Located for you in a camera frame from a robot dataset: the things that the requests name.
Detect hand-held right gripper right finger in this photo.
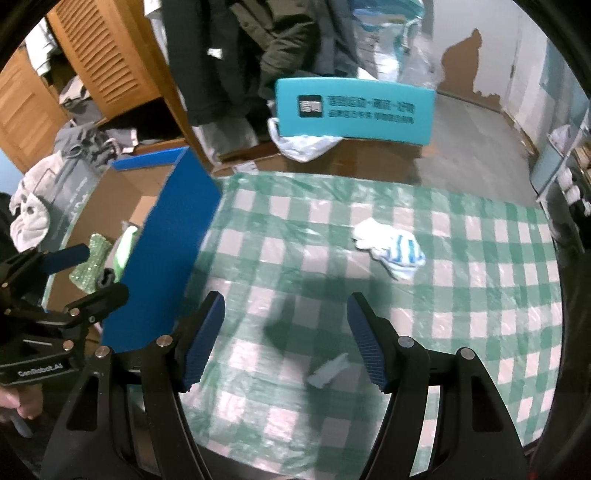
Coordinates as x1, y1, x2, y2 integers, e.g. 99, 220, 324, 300
346, 292, 532, 480

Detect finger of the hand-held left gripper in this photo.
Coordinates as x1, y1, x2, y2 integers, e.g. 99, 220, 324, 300
0, 244, 90, 287
62, 270, 130, 324

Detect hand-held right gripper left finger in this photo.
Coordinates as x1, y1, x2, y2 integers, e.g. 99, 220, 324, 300
39, 291, 227, 480

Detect green glittery cloth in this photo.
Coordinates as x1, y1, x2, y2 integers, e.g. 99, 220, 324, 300
69, 233, 112, 291

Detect small grey cloth scrap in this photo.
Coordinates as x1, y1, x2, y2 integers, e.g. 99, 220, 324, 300
307, 353, 351, 389

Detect blue cardboard shoe box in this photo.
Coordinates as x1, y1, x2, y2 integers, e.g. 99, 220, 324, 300
41, 147, 222, 356

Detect person's left hand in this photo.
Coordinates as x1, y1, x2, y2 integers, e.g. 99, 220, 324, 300
0, 387, 44, 437

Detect grey printed bag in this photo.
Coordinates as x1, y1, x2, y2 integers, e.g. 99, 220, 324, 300
46, 157, 112, 259

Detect white fleece garment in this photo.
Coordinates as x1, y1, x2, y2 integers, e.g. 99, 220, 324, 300
9, 152, 63, 252

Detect person's dark jacket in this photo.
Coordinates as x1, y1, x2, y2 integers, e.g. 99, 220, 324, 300
0, 191, 26, 254

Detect white blue striped sock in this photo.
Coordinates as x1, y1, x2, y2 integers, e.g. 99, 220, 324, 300
352, 218, 426, 281

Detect green checked tablecloth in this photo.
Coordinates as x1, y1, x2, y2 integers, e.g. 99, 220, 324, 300
175, 171, 564, 476

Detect pile of grey clothes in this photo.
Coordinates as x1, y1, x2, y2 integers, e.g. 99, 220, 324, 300
55, 122, 139, 160

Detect brown cardboard box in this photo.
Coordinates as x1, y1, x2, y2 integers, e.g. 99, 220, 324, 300
212, 138, 423, 185

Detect white plastic bag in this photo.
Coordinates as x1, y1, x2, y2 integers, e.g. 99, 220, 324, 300
268, 117, 342, 163

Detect teal printed board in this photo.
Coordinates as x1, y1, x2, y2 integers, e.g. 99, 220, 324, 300
273, 76, 437, 147

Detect black coat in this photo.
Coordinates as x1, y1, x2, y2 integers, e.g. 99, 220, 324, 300
161, 0, 269, 125

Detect grey shoe rack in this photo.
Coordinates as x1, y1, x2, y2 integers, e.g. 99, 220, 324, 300
538, 104, 591, 259

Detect group of shoes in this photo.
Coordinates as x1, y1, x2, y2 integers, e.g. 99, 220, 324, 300
554, 166, 591, 208

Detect blue translucent plastic bag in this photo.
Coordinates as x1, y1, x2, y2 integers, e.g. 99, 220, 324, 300
351, 0, 435, 88

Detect dark green jacket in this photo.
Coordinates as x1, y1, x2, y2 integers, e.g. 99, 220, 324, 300
231, 0, 365, 100

